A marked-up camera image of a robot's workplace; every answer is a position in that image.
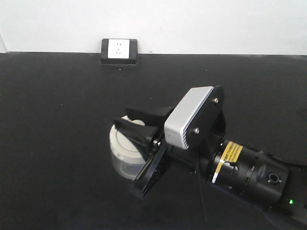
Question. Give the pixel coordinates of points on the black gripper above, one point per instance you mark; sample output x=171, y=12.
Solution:
x=206, y=130

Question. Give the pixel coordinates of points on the glass jar with white lid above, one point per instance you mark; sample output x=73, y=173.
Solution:
x=126, y=159

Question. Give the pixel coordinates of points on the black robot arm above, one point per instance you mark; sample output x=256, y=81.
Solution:
x=277, y=187

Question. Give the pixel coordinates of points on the black white power socket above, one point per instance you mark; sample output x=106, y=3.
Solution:
x=119, y=51

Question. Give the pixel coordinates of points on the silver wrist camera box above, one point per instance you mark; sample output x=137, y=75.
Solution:
x=176, y=125

